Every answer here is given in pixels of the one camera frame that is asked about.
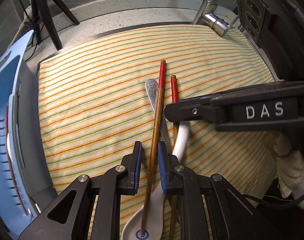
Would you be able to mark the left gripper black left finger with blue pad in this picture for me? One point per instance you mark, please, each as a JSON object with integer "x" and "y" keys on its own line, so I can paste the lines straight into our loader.
{"x": 89, "y": 208}

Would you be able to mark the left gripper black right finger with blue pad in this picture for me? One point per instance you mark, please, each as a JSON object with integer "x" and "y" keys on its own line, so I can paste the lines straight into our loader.
{"x": 210, "y": 207}

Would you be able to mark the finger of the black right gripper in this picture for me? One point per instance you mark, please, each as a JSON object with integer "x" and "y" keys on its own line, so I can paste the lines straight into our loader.
{"x": 188, "y": 109}

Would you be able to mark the white ceramic spoon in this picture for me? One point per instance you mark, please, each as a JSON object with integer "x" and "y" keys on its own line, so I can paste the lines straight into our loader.
{"x": 154, "y": 224}
{"x": 10, "y": 148}

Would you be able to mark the red wooden chopstick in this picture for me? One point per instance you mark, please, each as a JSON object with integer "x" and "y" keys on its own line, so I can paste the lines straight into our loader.
{"x": 159, "y": 101}

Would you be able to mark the chrome kitchen faucet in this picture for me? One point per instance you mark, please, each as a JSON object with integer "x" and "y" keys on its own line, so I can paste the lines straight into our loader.
{"x": 206, "y": 16}

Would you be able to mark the hand in beige knit glove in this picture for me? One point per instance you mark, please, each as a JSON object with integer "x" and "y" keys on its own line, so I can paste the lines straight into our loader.
{"x": 290, "y": 165}

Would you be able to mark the blue plastic basket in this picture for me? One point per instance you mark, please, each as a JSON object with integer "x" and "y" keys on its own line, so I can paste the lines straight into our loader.
{"x": 19, "y": 88}

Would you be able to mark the yellow striped cloth mat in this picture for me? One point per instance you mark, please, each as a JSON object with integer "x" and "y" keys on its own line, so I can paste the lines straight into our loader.
{"x": 93, "y": 104}

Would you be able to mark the black camera module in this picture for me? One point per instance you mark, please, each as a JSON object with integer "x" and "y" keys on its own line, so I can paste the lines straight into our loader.
{"x": 251, "y": 13}

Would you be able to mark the black camera tripod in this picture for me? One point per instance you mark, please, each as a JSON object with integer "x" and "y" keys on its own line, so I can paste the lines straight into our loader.
{"x": 41, "y": 12}

